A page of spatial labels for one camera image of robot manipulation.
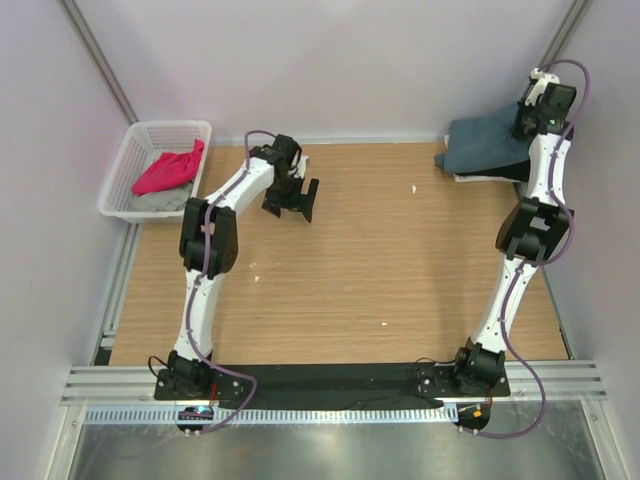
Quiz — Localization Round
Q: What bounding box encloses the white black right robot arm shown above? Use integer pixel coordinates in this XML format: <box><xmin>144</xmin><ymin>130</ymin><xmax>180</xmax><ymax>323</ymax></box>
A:
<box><xmin>450</xmin><ymin>74</ymin><xmax>577</xmax><ymax>396</ymax></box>

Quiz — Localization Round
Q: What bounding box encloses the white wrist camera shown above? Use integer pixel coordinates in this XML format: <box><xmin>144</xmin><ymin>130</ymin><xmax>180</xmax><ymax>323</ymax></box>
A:
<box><xmin>521</xmin><ymin>68</ymin><xmax>560</xmax><ymax>106</ymax></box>
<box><xmin>297</xmin><ymin>155</ymin><xmax>310</xmax><ymax>178</ymax></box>

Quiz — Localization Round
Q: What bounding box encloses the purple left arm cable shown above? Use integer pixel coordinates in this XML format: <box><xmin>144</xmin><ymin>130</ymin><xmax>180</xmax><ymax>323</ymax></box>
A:
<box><xmin>183</xmin><ymin>130</ymin><xmax>260</xmax><ymax>435</ymax></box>

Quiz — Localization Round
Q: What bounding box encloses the teal blue t-shirt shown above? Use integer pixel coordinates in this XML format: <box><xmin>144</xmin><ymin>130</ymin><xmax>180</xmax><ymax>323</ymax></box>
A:
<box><xmin>434</xmin><ymin>102</ymin><xmax>529</xmax><ymax>174</ymax></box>

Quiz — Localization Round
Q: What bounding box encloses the folded white t-shirt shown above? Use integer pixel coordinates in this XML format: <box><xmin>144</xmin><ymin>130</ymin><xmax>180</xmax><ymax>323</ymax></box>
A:
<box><xmin>441</xmin><ymin>130</ymin><xmax>529</xmax><ymax>183</ymax></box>

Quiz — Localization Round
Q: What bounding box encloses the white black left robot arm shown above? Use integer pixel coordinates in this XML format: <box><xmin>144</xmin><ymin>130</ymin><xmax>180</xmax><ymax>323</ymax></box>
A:
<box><xmin>157</xmin><ymin>133</ymin><xmax>319</xmax><ymax>400</ymax></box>

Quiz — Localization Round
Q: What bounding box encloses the pink t-shirt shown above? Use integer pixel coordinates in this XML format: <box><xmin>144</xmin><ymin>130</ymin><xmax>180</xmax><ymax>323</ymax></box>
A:
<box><xmin>131</xmin><ymin>139</ymin><xmax>205</xmax><ymax>196</ymax></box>

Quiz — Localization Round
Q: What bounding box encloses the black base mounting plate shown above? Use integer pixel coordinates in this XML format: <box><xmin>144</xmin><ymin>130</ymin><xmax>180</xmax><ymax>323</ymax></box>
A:
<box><xmin>154</xmin><ymin>361</ymin><xmax>511</xmax><ymax>411</ymax></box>

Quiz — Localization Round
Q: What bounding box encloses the white slotted cable duct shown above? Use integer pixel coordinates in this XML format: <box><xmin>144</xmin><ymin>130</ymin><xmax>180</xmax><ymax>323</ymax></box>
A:
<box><xmin>84</xmin><ymin>404</ymin><xmax>458</xmax><ymax>427</ymax></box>

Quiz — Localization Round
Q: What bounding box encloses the aluminium frame rail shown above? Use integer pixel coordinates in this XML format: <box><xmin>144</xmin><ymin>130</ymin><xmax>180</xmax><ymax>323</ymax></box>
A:
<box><xmin>61</xmin><ymin>360</ymin><xmax>607</xmax><ymax>405</ymax></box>

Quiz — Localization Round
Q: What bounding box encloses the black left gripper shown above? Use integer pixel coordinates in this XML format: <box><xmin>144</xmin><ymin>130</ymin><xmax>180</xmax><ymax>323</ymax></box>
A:
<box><xmin>265</xmin><ymin>174</ymin><xmax>319</xmax><ymax>222</ymax></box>

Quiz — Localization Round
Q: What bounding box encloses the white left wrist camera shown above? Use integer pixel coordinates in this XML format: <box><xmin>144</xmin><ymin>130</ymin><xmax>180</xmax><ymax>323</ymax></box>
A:
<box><xmin>297</xmin><ymin>155</ymin><xmax>310</xmax><ymax>178</ymax></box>

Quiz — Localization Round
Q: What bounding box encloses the folded black t-shirt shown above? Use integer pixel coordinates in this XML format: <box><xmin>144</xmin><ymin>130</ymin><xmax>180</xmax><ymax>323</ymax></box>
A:
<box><xmin>461</xmin><ymin>160</ymin><xmax>531</xmax><ymax>182</ymax></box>

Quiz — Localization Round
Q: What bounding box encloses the white plastic laundry basket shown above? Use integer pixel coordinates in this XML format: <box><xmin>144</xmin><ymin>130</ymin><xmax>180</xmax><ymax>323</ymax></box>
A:
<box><xmin>98</xmin><ymin>120</ymin><xmax>212</xmax><ymax>224</ymax></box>

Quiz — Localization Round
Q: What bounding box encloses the grey t-shirt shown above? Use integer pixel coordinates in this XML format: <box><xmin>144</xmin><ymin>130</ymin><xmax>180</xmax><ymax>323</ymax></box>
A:
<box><xmin>129</xmin><ymin>182</ymin><xmax>193</xmax><ymax>212</ymax></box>

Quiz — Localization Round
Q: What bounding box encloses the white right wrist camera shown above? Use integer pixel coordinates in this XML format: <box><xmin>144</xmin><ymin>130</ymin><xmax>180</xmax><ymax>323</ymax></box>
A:
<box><xmin>521</xmin><ymin>68</ymin><xmax>560</xmax><ymax>106</ymax></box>

